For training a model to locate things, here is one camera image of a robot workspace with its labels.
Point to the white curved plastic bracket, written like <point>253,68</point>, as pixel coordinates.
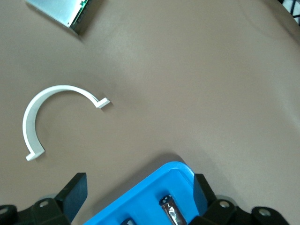
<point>28,126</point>

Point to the blue plastic tray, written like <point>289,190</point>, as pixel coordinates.
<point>140,199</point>

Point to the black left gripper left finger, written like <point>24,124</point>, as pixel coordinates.
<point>75,197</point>

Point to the silver metal plate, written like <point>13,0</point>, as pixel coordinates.
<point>58,9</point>

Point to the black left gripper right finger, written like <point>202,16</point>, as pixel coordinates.
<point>204,205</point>

